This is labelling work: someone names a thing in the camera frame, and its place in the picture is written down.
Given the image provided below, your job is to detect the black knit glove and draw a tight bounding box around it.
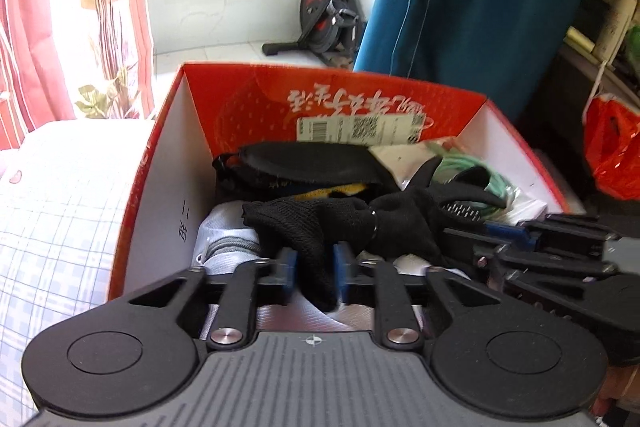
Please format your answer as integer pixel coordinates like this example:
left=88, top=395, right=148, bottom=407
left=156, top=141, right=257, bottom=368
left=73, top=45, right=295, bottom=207
left=243, top=183, right=506, bottom=312

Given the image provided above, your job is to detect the red plastic bag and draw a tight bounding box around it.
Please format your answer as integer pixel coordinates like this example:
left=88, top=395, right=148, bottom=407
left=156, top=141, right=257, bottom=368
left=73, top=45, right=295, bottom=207
left=584, top=93, right=640, bottom=200

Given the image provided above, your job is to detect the dark shelf unit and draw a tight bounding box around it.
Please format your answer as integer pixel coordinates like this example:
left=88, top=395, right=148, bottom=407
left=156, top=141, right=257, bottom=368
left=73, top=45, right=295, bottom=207
left=515, top=0, right=639, bottom=216

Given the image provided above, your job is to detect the checked strawberry tablecloth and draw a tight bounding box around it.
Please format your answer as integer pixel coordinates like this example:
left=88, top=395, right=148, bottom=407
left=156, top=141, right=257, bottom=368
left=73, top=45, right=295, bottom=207
left=1, top=120, right=152, bottom=426

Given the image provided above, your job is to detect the black padded eye mask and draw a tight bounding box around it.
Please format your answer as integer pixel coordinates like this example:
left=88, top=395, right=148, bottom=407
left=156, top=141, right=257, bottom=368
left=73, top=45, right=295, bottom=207
left=213, top=142, right=398, bottom=202

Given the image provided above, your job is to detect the red strawberry cardboard box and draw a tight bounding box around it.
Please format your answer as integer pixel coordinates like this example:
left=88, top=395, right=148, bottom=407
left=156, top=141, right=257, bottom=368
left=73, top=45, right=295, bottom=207
left=108, top=63, right=568, bottom=298

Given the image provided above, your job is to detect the black exercise bike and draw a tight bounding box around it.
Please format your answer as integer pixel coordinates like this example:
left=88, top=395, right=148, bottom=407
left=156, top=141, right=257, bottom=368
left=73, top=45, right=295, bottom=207
left=262, top=0, right=368, bottom=69

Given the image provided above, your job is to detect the green coiled cord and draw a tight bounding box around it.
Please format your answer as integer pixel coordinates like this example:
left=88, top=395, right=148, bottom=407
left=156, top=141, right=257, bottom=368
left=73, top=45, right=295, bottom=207
left=426, top=141, right=516, bottom=218

